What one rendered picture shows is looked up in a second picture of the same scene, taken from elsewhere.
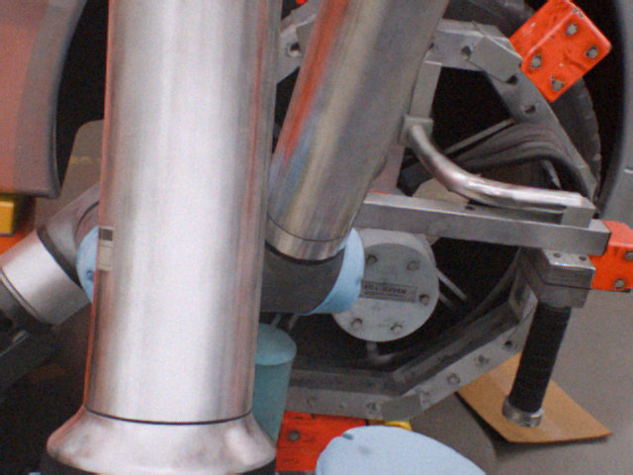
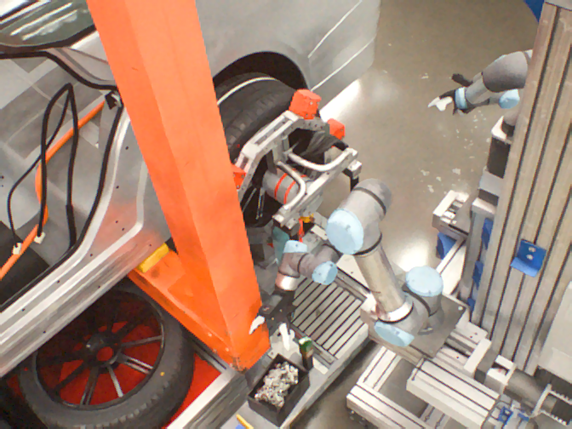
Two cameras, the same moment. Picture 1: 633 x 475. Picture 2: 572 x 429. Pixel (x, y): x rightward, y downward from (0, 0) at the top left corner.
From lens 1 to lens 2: 1.80 m
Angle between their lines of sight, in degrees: 34
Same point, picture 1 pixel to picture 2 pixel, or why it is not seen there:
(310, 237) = not seen: hidden behind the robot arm
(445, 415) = not seen: hidden behind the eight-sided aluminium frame
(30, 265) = (289, 283)
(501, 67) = (300, 123)
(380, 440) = (412, 276)
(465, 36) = (289, 125)
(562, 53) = (311, 108)
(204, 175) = (390, 276)
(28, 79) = (158, 214)
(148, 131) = (380, 277)
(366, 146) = not seen: hidden behind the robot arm
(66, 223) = (289, 269)
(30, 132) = (163, 225)
